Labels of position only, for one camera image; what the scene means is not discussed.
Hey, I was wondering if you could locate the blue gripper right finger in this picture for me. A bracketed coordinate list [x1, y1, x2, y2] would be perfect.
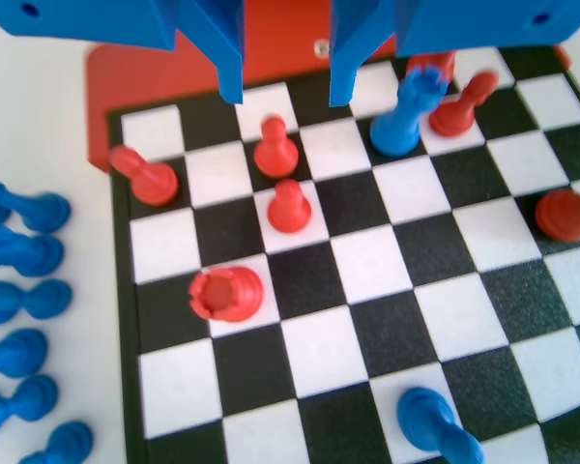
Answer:
[329, 0, 580, 107]

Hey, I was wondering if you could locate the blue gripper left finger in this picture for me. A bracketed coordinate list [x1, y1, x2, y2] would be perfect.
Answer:
[0, 0, 246, 105]

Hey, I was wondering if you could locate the blue rook chess piece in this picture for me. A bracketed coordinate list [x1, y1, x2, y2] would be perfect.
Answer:
[369, 65, 449, 159]

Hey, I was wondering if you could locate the red pawn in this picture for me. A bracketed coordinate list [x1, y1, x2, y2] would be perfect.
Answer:
[266, 178, 313, 234]
[428, 71, 499, 139]
[109, 146, 180, 207]
[253, 115, 300, 178]

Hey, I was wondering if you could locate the black and white chessboard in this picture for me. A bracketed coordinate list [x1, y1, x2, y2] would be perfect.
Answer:
[106, 45, 580, 464]

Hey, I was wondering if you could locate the red base plate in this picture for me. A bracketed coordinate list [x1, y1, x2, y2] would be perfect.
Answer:
[85, 0, 572, 176]

